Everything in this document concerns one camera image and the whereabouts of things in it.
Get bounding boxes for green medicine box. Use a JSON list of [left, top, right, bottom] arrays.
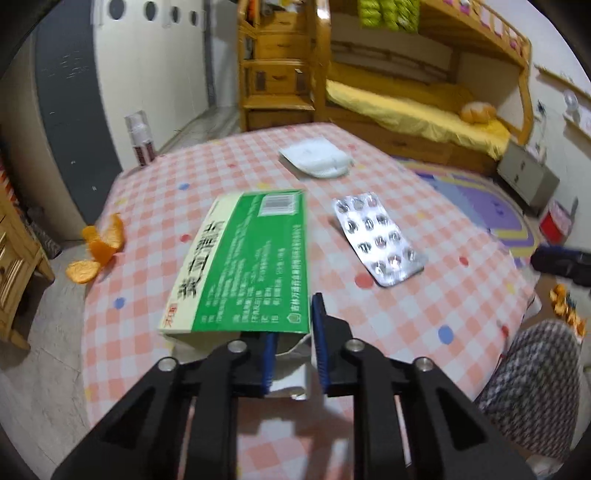
[[158, 190, 311, 400]]

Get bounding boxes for orange peel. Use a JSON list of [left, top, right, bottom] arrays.
[[66, 213, 125, 284]]

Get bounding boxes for white paper packet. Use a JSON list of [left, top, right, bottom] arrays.
[[279, 137, 353, 179]]

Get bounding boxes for orange peels on cardboard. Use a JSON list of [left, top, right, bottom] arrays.
[[549, 284, 586, 339]]

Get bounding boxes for red bucket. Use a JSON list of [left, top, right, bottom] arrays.
[[539, 200, 573, 245]]

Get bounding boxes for grey nightstand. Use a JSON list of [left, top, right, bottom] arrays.
[[497, 140, 560, 216]]

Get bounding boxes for houndstooth trouser leg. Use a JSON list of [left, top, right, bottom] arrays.
[[475, 320, 580, 460]]

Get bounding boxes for rainbow oval rug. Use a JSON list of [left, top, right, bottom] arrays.
[[398, 158, 541, 269]]

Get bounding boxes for pink checkered tablecloth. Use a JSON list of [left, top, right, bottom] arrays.
[[54, 123, 533, 479]]

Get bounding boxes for orange plush toy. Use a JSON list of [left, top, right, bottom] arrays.
[[460, 101, 497, 124]]

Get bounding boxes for silver pill blister pack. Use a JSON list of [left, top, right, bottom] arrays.
[[332, 192, 427, 287]]

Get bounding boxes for wooden bunk bed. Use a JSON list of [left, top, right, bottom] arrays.
[[315, 1, 534, 176]]

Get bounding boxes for green puffer jacket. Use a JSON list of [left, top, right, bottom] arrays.
[[358, 0, 421, 34]]

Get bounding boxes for small spray bottle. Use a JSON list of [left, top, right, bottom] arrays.
[[125, 110, 156, 166]]

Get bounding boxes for wooden stair drawers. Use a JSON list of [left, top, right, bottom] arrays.
[[236, 0, 327, 132]]

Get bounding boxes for white wardrobe with round holes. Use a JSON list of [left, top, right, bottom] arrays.
[[34, 1, 208, 223]]

